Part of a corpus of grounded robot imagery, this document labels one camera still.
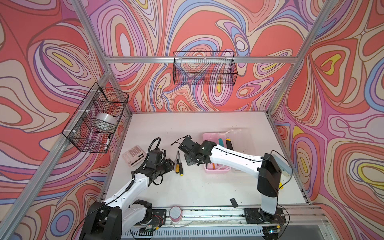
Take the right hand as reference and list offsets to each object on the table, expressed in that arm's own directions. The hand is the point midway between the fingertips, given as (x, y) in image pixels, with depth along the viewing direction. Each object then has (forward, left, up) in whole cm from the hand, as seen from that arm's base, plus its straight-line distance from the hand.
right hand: (194, 158), depth 82 cm
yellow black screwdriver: (-2, +8, -10) cm, 13 cm away
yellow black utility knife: (+11, -22, -4) cm, 25 cm away
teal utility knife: (+13, -17, -4) cm, 22 cm away
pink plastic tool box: (+18, -14, -5) cm, 23 cm away
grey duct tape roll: (+9, +41, +23) cm, 48 cm away
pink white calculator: (+8, +39, -8) cm, 40 cm away
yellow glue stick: (-22, -30, +21) cm, 43 cm away
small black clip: (-20, -20, -12) cm, 31 cm away
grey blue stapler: (-3, -52, -8) cm, 53 cm away
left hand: (0, +12, -6) cm, 14 cm away
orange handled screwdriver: (+2, +11, -10) cm, 15 cm away
